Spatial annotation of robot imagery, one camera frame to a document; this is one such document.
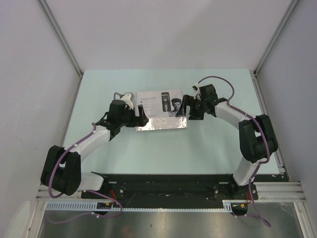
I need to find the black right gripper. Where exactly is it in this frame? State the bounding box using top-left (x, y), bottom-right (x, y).
top-left (176, 94), bottom-right (208, 120)

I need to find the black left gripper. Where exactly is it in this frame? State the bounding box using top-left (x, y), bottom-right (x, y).
top-left (118, 105), bottom-right (149, 127)

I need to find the white box with black tray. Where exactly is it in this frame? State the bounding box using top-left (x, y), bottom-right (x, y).
top-left (135, 89), bottom-right (187, 131)

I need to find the silver black hair clipper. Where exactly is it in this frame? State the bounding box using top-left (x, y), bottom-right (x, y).
top-left (161, 92), bottom-right (171, 112)

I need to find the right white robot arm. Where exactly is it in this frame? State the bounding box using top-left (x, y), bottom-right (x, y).
top-left (177, 84), bottom-right (278, 199)

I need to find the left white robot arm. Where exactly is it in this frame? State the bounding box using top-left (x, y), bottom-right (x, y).
top-left (41, 100), bottom-right (149, 198)

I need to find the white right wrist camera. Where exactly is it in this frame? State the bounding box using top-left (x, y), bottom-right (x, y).
top-left (192, 83), bottom-right (200, 94)

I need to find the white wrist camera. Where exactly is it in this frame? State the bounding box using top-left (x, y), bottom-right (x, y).
top-left (192, 83), bottom-right (200, 94)
top-left (120, 92), bottom-right (134, 110)

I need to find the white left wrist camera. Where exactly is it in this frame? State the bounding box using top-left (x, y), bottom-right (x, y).
top-left (120, 92), bottom-right (134, 110)

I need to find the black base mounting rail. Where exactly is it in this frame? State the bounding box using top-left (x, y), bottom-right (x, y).
top-left (81, 174), bottom-right (258, 210)

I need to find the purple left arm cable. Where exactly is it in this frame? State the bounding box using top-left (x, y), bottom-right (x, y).
top-left (47, 91), bottom-right (123, 224)

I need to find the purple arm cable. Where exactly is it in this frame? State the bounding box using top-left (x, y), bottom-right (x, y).
top-left (47, 91), bottom-right (123, 224)
top-left (197, 75), bottom-right (272, 228)

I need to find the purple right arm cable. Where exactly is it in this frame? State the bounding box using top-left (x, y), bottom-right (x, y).
top-left (197, 75), bottom-right (272, 228)

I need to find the aluminium frame rail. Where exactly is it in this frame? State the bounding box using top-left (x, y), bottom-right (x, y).
top-left (36, 182), bottom-right (306, 212)

